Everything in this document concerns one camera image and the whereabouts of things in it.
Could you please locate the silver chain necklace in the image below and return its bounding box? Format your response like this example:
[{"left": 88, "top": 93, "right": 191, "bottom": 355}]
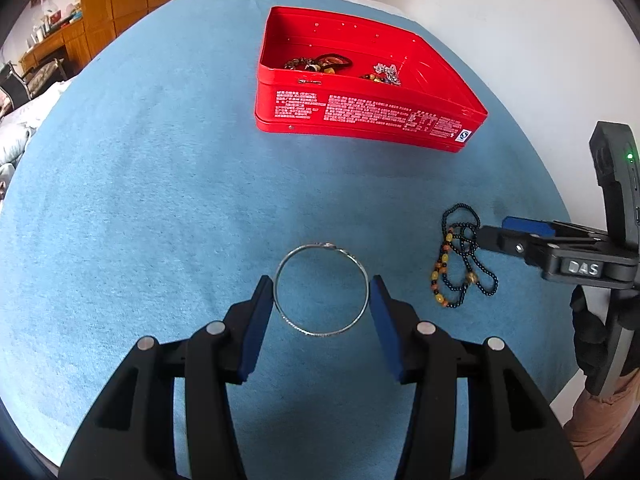
[{"left": 372, "top": 60, "right": 404, "bottom": 86}]

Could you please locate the right black gloved hand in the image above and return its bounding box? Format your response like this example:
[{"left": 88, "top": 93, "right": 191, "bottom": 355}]
[{"left": 570, "top": 285, "right": 639, "bottom": 399}]

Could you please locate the black bead necklace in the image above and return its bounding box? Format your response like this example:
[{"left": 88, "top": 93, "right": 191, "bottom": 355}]
[{"left": 428, "top": 202, "right": 499, "bottom": 309}]

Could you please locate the brown wooden bead bracelet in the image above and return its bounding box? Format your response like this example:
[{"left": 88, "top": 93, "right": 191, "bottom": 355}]
[{"left": 282, "top": 56, "right": 334, "bottom": 75}]

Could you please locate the pile of bedding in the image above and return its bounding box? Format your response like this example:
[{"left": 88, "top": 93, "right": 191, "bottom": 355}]
[{"left": 0, "top": 79, "right": 73, "bottom": 200}]

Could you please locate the red tin box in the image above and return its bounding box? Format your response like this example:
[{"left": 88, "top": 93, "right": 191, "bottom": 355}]
[{"left": 254, "top": 6, "right": 488, "bottom": 153}]

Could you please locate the wooden desk with shelves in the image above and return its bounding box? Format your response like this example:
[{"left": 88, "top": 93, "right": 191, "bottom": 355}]
[{"left": 18, "top": 0, "right": 91, "bottom": 77}]

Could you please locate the thin silver bangle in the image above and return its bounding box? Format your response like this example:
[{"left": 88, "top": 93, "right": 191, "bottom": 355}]
[{"left": 273, "top": 242, "right": 370, "bottom": 339}]

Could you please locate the black office chair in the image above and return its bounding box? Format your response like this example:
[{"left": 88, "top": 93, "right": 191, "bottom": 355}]
[{"left": 0, "top": 58, "right": 67, "bottom": 110}]

